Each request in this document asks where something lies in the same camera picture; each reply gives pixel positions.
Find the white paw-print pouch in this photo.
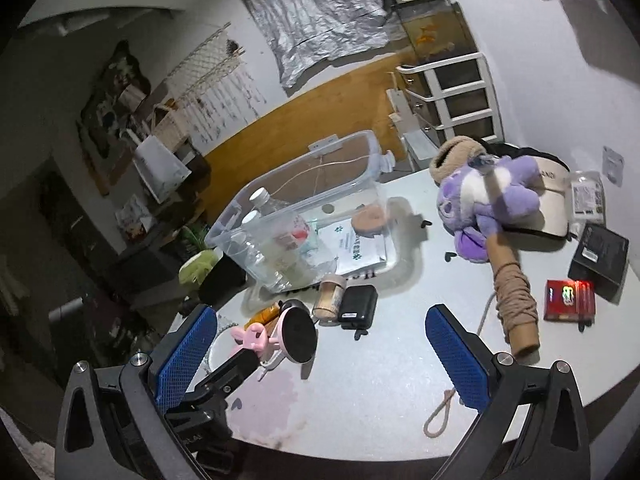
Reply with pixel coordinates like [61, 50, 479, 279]
[305, 217, 396, 276]

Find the dark wall decoration board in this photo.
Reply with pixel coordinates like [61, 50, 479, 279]
[75, 40, 151, 196]

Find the twine spool on cardboard tube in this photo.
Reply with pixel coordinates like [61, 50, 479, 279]
[422, 230, 542, 438]

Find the dark wooden shelf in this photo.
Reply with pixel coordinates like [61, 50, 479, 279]
[117, 150, 211, 261]

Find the pink bunny hand mirror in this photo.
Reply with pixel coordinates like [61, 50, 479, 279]
[230, 306, 319, 365]

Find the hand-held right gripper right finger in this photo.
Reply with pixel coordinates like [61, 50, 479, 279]
[424, 304, 591, 480]

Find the silver foil sheet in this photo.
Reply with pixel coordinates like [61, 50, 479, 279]
[230, 0, 396, 92]

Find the clear labelled jar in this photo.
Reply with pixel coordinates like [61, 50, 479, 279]
[569, 170, 606, 226]

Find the tan toothpick jar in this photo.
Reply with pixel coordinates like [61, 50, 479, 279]
[312, 274, 347, 326]

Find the white printed snack box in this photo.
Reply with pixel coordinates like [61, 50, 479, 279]
[115, 194, 153, 241]

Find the macrame wall hanging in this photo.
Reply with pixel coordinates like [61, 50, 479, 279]
[162, 22, 261, 143]

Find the glass fish tank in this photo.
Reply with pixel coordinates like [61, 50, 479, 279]
[390, 0, 478, 68]

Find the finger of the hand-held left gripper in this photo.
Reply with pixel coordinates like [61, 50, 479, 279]
[192, 347, 262, 403]

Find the small clear water bottle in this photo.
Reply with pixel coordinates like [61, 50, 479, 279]
[220, 230, 273, 283]

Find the black rounded case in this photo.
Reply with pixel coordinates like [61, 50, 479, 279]
[337, 285, 378, 331]

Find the white tote bag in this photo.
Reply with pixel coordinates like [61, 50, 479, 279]
[131, 130, 192, 204]

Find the green plush toy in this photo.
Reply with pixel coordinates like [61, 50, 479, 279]
[179, 249, 223, 286]

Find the green printed box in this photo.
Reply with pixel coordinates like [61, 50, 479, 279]
[181, 225, 211, 251]

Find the white wall switch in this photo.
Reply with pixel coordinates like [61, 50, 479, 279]
[601, 146, 626, 187]

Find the white wooden stand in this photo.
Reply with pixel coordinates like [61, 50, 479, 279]
[385, 87, 416, 133]

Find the purple plush toy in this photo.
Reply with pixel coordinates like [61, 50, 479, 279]
[436, 155, 542, 263]

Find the red-label clear water bottle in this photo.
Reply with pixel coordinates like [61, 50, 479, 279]
[248, 187, 316, 261]

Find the beige visor cap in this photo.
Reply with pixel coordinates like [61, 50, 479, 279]
[492, 144, 572, 240]

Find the red small box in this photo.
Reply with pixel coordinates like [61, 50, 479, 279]
[542, 279, 596, 325]

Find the brown plush slipper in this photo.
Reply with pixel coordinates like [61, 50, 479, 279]
[431, 136, 486, 186]

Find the white drawer unit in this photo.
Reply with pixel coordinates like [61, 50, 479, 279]
[395, 51, 502, 143]

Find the clear plastic storage container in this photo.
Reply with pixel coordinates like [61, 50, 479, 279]
[206, 130, 401, 295]

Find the cloudy drink bottle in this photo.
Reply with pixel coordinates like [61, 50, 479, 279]
[241, 209, 321, 292]

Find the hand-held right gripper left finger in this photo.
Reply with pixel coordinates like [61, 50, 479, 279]
[54, 304, 221, 480]

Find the white ribbed plastic stick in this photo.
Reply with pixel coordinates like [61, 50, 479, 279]
[257, 350, 286, 382]

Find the black cardboard box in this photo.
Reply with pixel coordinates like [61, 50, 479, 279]
[567, 222, 630, 303]

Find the orange tube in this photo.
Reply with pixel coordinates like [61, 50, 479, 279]
[245, 302, 282, 328]

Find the black cloth pouch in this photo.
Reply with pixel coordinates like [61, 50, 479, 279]
[197, 255, 248, 306]

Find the woven basket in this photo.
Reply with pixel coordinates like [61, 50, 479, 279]
[150, 102, 193, 151]

